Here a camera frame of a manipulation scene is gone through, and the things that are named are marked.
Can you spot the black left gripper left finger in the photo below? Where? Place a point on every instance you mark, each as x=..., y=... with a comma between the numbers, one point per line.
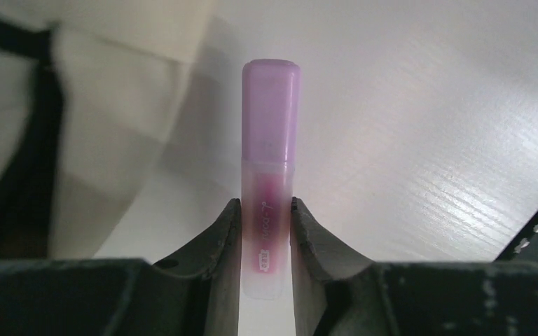
x=193, y=291

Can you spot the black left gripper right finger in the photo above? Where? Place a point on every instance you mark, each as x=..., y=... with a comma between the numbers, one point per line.
x=339, y=291

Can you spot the pink highlighter pen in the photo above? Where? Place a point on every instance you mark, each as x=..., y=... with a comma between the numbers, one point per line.
x=270, y=100

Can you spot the beige canvas backpack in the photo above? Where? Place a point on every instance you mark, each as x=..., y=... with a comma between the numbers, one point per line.
x=90, y=92

